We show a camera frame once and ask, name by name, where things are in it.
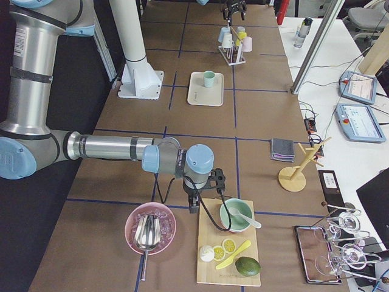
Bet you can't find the green cup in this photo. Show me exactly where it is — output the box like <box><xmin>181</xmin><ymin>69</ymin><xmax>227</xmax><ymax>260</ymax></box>
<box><xmin>203</xmin><ymin>71</ymin><xmax>215</xmax><ymax>88</ymax></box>

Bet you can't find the wooden rack handle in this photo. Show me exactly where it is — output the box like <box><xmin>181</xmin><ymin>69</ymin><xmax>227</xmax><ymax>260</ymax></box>
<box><xmin>230</xmin><ymin>26</ymin><xmax>247</xmax><ymax>47</ymax></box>

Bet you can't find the red cylinder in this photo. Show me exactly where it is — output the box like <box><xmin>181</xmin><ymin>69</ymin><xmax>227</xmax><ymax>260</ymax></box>
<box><xmin>277</xmin><ymin>0</ymin><xmax>290</xmax><ymax>26</ymax></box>

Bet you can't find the near teach pendant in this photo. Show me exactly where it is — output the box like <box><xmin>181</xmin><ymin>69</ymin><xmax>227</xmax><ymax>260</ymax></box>
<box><xmin>336</xmin><ymin>103</ymin><xmax>386</xmax><ymax>143</ymax></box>

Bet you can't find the lower wine glass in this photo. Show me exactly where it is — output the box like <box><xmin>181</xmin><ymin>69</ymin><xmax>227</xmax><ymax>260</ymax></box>
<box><xmin>314</xmin><ymin>244</ymin><xmax>367</xmax><ymax>276</ymax></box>

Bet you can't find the pink bowl with ice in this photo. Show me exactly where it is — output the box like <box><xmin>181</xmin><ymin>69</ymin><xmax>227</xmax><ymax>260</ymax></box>
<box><xmin>125</xmin><ymin>202</ymin><xmax>176</xmax><ymax>256</ymax></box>

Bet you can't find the folded grey cloth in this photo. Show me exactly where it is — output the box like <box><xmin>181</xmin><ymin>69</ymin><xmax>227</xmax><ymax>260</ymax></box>
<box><xmin>270</xmin><ymin>138</ymin><xmax>295</xmax><ymax>162</ymax></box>

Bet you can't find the upper wine glass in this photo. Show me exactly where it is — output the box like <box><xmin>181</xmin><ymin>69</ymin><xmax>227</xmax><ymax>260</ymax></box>
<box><xmin>314</xmin><ymin>212</ymin><xmax>360</xmax><ymax>243</ymax></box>

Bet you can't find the white wire cup rack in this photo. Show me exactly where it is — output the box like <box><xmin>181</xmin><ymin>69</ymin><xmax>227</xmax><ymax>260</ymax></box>
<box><xmin>218</xmin><ymin>44</ymin><xmax>246</xmax><ymax>66</ymax></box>

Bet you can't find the white pillar with base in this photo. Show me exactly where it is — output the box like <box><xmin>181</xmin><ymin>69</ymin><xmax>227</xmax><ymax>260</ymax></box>
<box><xmin>109</xmin><ymin>0</ymin><xmax>164</xmax><ymax>100</ymax></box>

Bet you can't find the yellow plastic knife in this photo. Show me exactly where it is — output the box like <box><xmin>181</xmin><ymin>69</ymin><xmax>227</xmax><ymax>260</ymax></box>
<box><xmin>215</xmin><ymin>240</ymin><xmax>252</xmax><ymax>270</ymax></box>

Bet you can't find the white spoon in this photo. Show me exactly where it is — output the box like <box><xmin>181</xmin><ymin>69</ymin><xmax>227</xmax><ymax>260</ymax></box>
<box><xmin>228</xmin><ymin>207</ymin><xmax>262</xmax><ymax>229</ymax></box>

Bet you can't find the far teach pendant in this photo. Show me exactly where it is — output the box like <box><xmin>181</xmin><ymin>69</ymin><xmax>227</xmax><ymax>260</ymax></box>
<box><xmin>339</xmin><ymin>71</ymin><xmax>377</xmax><ymax>105</ymax></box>

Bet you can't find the aluminium frame post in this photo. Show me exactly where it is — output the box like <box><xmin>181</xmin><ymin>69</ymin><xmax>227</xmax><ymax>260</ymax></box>
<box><xmin>291</xmin><ymin>0</ymin><xmax>345</xmax><ymax>94</ymax></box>

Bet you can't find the green bowl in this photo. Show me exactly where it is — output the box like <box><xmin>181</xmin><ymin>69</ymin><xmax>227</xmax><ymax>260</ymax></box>
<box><xmin>219</xmin><ymin>198</ymin><xmax>253</xmax><ymax>232</ymax></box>

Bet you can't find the wooden cutting board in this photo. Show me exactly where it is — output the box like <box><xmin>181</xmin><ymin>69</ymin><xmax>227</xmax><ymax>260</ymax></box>
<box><xmin>196</xmin><ymin>207</ymin><xmax>261</xmax><ymax>287</ymax></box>

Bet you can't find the metal scoop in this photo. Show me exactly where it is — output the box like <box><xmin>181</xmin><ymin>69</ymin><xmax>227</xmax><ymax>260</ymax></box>
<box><xmin>134</xmin><ymin>215</ymin><xmax>161</xmax><ymax>281</ymax></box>

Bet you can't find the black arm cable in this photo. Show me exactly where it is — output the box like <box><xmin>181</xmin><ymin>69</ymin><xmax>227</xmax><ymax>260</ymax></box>
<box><xmin>154</xmin><ymin>172</ymin><xmax>232</xmax><ymax>232</ymax></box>

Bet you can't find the clear water bottle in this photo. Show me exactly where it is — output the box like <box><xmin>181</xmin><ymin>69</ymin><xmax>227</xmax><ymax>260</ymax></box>
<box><xmin>294</xmin><ymin>18</ymin><xmax>313</xmax><ymax>48</ymax></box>

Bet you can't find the wooden mug tree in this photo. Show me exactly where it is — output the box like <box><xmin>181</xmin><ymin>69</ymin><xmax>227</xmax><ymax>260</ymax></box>
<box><xmin>278</xmin><ymin>137</ymin><xmax>331</xmax><ymax>192</ymax></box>

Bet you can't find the white cup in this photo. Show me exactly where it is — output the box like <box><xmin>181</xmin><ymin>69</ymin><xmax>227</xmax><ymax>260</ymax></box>
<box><xmin>221</xmin><ymin>33</ymin><xmax>233</xmax><ymax>49</ymax></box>

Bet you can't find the teach pendant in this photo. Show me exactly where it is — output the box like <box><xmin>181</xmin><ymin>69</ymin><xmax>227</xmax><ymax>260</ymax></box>
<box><xmin>339</xmin><ymin>71</ymin><xmax>377</xmax><ymax>105</ymax></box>
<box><xmin>336</xmin><ymin>103</ymin><xmax>386</xmax><ymax>143</ymax></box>

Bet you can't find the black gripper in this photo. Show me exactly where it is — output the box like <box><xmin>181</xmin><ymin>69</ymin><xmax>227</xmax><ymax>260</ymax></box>
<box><xmin>183</xmin><ymin>179</ymin><xmax>210</xmax><ymax>214</ymax></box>
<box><xmin>222</xmin><ymin>0</ymin><xmax>247</xmax><ymax>24</ymax></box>

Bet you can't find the lemon slice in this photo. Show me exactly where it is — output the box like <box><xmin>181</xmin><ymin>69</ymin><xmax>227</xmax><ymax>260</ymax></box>
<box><xmin>213</xmin><ymin>245</ymin><xmax>225</xmax><ymax>262</ymax></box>
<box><xmin>221</xmin><ymin>238</ymin><xmax>237</xmax><ymax>254</ymax></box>

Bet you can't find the metal tray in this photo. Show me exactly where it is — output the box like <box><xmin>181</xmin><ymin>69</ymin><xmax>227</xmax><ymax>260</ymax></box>
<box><xmin>294</xmin><ymin>226</ymin><xmax>342</xmax><ymax>285</ymax></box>

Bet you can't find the yellow cup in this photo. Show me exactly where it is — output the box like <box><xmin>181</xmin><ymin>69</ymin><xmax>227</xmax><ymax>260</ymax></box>
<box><xmin>236</xmin><ymin>26</ymin><xmax>247</xmax><ymax>43</ymax></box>

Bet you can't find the pink cup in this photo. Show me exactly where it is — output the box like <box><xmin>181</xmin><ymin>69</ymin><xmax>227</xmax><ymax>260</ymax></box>
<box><xmin>241</xmin><ymin>36</ymin><xmax>252</xmax><ymax>52</ymax></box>

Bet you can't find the black rectangular box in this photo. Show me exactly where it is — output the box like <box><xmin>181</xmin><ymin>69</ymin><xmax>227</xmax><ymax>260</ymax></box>
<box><xmin>318</xmin><ymin>170</ymin><xmax>345</xmax><ymax>207</ymax></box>

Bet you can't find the electronics board with wires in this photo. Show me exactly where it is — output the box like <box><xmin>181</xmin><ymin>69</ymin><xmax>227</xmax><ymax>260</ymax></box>
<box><xmin>298</xmin><ymin>101</ymin><xmax>323</xmax><ymax>147</ymax></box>

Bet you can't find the blue cup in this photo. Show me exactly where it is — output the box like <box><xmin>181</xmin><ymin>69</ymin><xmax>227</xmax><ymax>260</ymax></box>
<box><xmin>218</xmin><ymin>27</ymin><xmax>230</xmax><ymax>43</ymax></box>

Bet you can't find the cream rabbit tray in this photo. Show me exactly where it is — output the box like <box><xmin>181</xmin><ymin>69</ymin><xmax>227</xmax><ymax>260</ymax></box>
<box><xmin>187</xmin><ymin>72</ymin><xmax>224</xmax><ymax>106</ymax></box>

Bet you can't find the green avocado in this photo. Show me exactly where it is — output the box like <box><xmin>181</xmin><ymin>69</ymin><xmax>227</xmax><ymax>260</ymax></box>
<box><xmin>235</xmin><ymin>257</ymin><xmax>261</xmax><ymax>277</ymax></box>

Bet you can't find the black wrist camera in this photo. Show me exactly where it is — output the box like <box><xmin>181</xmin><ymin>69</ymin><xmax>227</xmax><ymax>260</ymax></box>
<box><xmin>209</xmin><ymin>168</ymin><xmax>225</xmax><ymax>196</ymax></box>

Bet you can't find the office chair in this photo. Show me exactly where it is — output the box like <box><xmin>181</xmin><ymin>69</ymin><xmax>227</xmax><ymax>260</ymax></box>
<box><xmin>343</xmin><ymin>1</ymin><xmax>388</xmax><ymax>40</ymax></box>

